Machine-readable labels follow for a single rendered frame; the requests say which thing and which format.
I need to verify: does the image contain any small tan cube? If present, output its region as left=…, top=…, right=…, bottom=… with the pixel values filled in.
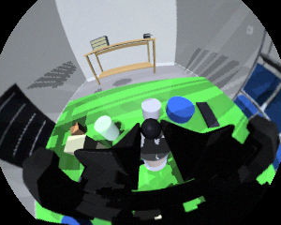
left=69, top=123, right=85, bottom=136

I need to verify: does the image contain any blue cylinder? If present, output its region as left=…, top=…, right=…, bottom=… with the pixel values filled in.
left=166, top=97, right=196, bottom=124
left=61, top=217, right=92, bottom=225

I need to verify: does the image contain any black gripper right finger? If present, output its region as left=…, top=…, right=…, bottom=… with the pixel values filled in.
left=160, top=119, right=235, bottom=181

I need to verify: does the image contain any grey cylinder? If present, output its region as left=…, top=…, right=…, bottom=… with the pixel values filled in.
left=141, top=98, right=162, bottom=120

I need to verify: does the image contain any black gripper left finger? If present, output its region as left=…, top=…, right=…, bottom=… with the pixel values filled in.
left=74, top=123, right=141, bottom=190

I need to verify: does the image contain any glass french press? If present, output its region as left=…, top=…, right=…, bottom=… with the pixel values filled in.
left=140, top=117, right=170, bottom=172

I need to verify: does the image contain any translucent white cylinder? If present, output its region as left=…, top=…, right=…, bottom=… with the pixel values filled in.
left=95, top=115, right=119, bottom=140

